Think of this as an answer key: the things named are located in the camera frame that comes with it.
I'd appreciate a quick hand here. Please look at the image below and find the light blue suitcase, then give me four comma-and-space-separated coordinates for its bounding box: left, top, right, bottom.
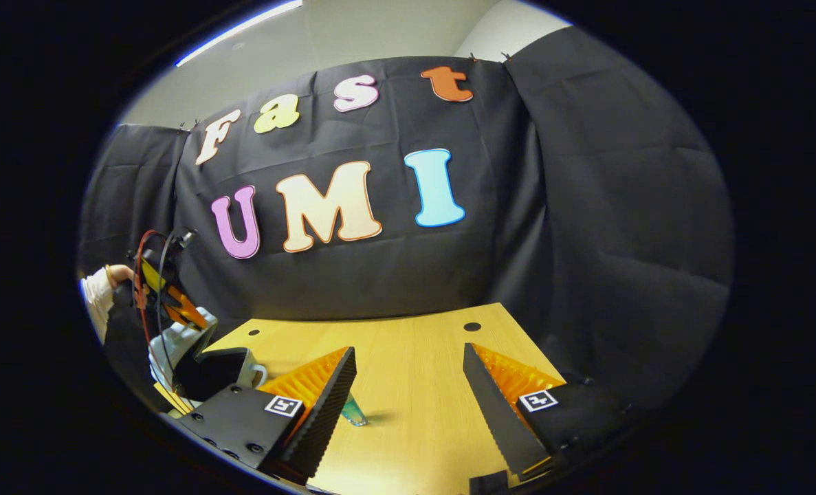
148, 322, 269, 413

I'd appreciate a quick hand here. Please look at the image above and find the red cable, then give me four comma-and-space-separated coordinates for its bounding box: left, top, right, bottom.
133, 230, 168, 344

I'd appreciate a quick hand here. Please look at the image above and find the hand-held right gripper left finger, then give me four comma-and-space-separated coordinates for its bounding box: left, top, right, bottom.
172, 346, 357, 485

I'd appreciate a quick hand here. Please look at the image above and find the blue green lotion bottle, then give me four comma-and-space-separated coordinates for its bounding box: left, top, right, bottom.
342, 395, 368, 427

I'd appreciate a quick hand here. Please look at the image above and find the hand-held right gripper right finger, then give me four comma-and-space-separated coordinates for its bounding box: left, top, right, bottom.
463, 342, 632, 482

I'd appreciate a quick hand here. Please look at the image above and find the black backdrop cloth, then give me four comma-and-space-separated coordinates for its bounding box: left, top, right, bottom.
78, 26, 735, 413

